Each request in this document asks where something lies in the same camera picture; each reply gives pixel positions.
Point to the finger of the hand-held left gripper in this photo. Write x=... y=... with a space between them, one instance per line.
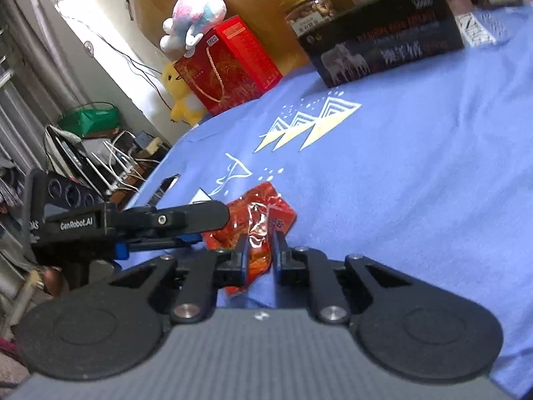
x=145 y=245
x=175 y=218

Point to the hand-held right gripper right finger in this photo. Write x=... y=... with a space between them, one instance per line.
x=283 y=264

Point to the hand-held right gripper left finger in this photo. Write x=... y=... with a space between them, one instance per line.
x=238 y=264

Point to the red snack packet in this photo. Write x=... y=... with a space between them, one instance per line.
x=258 y=216

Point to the green bag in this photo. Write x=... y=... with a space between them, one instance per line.
x=91 y=121

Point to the yellow plush toy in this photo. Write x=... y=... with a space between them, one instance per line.
x=183 y=100

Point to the red gift box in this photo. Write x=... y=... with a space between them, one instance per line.
x=233 y=62

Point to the grey curtain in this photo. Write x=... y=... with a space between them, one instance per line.
x=25 y=58

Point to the blue printed cloth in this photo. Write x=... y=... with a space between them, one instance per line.
x=416 y=154

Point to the pastel plush toy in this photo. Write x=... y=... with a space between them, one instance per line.
x=195 y=12

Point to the dark printed gift box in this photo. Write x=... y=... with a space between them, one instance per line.
x=374 y=43

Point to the white patterned small box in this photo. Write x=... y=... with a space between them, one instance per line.
x=479 y=29

